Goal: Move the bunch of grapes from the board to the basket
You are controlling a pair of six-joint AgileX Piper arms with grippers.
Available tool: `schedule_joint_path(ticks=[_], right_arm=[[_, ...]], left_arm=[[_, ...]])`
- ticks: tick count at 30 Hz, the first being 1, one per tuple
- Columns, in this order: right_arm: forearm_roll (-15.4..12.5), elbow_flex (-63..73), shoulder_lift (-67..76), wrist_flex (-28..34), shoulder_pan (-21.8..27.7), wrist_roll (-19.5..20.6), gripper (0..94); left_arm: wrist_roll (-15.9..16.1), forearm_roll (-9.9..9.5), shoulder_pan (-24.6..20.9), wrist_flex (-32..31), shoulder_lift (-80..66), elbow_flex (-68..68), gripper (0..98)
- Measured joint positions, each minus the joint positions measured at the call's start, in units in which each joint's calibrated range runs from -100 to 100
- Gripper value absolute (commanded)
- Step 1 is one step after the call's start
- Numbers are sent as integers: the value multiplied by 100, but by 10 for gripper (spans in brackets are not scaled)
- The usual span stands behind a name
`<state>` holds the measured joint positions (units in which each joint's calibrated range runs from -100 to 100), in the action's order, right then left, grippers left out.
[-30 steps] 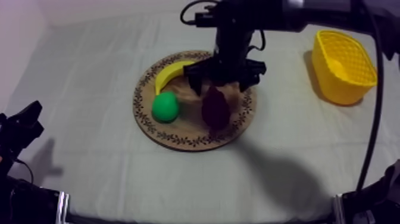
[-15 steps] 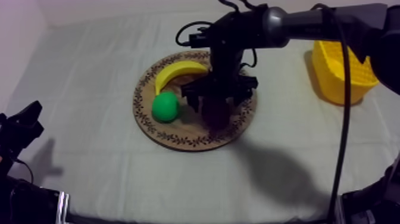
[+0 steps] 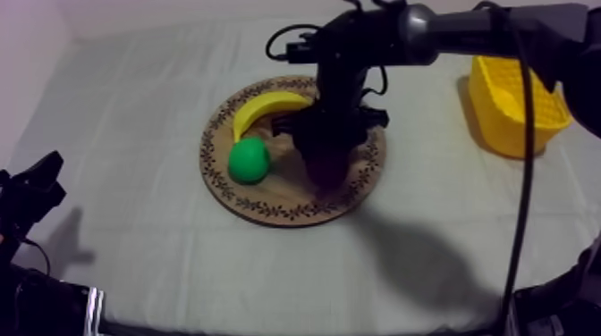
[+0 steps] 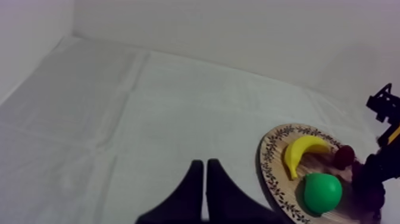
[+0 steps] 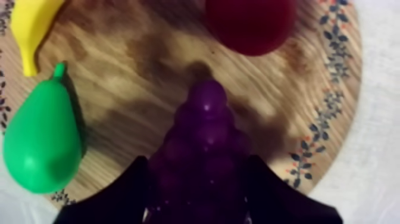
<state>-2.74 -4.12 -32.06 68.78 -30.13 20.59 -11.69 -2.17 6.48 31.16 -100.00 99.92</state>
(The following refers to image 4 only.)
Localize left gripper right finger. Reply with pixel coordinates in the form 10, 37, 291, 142
205, 158, 283, 224

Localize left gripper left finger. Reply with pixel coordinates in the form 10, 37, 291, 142
135, 159, 205, 224

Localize round wooden board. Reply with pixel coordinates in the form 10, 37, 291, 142
258, 123, 380, 224

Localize purple toy grapes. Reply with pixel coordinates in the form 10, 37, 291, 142
351, 158, 387, 222

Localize yellow toy banana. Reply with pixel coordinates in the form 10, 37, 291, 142
283, 135, 333, 181

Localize green toy pear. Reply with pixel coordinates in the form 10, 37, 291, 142
302, 172, 343, 216

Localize small red fruit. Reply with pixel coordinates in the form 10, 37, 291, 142
332, 144, 357, 171

